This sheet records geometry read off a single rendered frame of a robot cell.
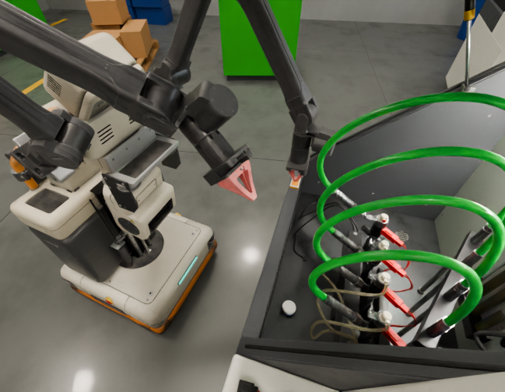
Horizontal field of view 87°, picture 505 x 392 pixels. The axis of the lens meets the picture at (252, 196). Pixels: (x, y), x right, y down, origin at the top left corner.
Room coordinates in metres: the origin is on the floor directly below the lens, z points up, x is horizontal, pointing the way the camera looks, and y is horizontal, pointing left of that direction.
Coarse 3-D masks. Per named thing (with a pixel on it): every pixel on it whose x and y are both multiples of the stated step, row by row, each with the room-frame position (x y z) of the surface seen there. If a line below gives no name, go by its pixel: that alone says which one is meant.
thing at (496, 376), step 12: (504, 372) 0.05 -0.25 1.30; (408, 384) 0.06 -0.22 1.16; (420, 384) 0.06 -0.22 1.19; (432, 384) 0.06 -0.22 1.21; (444, 384) 0.05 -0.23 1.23; (456, 384) 0.05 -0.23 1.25; (468, 384) 0.05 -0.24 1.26; (480, 384) 0.05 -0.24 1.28; (492, 384) 0.05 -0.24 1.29; (504, 384) 0.04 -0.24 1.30
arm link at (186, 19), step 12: (192, 0) 0.85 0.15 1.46; (204, 0) 0.84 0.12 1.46; (192, 12) 0.85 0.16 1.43; (204, 12) 0.86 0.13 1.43; (180, 24) 0.87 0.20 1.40; (192, 24) 0.85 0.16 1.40; (180, 36) 0.86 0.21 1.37; (192, 36) 0.86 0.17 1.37; (180, 48) 0.87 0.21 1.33; (192, 48) 0.89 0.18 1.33; (168, 60) 0.88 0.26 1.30; (180, 60) 0.86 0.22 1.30; (156, 72) 0.88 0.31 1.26; (168, 72) 0.86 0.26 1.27
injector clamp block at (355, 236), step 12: (360, 240) 0.42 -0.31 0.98; (348, 252) 0.39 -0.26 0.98; (348, 264) 0.35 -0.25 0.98; (360, 264) 0.35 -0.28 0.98; (384, 264) 0.35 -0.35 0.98; (348, 288) 0.29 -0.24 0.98; (360, 288) 0.32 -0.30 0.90; (348, 300) 0.25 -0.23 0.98; (360, 300) 0.29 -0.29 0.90; (336, 312) 0.25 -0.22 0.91; (336, 336) 0.19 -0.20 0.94
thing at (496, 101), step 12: (420, 96) 0.41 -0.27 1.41; (432, 96) 0.41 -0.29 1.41; (444, 96) 0.40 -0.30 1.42; (456, 96) 0.40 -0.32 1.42; (468, 96) 0.39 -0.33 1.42; (480, 96) 0.39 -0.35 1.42; (492, 96) 0.38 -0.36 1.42; (384, 108) 0.43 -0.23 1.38; (396, 108) 0.42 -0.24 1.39; (504, 108) 0.37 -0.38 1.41; (360, 120) 0.43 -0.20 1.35; (336, 132) 0.45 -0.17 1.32; (324, 156) 0.45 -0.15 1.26; (324, 180) 0.44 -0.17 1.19; (504, 216) 0.33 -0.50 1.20
